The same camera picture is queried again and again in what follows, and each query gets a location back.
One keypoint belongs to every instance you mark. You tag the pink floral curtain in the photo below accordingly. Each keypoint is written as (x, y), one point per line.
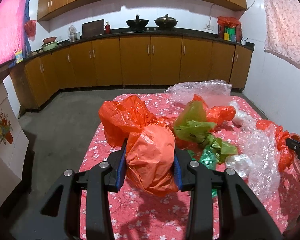
(287, 22)

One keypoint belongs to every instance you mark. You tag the colourful packet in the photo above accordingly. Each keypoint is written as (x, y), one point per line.
(19, 56)

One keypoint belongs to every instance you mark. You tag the green box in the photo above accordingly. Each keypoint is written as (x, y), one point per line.
(231, 34)

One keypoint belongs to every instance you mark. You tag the green basin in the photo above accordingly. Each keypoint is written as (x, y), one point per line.
(49, 46)

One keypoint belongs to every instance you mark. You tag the white mug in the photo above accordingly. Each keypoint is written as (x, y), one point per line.
(243, 42)

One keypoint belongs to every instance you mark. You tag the orange red plastic bag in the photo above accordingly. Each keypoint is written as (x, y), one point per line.
(150, 160)

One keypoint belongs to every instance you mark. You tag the red bottle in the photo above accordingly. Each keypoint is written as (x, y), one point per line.
(108, 28)

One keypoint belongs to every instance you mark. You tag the wooden base cabinets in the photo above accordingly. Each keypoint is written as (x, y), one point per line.
(135, 62)

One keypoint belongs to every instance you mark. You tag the red plastic bag cover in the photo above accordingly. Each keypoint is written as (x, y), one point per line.
(228, 20)

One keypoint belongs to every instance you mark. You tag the black wok with lid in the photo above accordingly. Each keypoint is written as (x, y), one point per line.
(137, 23)
(166, 22)

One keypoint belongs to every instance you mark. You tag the clear plastic bag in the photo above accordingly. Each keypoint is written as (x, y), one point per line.
(237, 163)
(242, 116)

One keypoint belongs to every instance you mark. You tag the small red basin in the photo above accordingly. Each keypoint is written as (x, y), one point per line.
(49, 40)

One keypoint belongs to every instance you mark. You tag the hanging red plastic bag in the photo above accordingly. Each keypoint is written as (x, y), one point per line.
(30, 28)

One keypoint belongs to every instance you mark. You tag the wall socket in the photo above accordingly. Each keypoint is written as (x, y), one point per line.
(210, 26)

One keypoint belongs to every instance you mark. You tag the black kitchen countertop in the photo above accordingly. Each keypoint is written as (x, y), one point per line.
(140, 33)

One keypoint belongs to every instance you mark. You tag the pink quilt with blue border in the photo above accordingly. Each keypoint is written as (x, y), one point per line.
(7, 27)

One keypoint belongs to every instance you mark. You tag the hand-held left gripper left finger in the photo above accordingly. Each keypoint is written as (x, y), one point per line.
(121, 166)

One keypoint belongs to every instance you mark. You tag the dark green plastic bag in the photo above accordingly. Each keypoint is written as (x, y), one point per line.
(207, 156)

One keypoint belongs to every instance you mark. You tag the light green plastic bag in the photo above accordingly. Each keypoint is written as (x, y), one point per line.
(192, 127)

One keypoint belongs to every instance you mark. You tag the red floral quilted blanket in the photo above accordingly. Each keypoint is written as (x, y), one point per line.
(145, 215)

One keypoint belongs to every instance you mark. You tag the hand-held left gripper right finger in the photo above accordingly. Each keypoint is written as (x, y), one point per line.
(178, 173)

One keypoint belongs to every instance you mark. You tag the clear bag with jars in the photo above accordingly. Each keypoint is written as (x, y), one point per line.
(73, 33)

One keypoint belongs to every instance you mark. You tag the dark cutting board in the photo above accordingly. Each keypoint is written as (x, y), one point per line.
(93, 28)

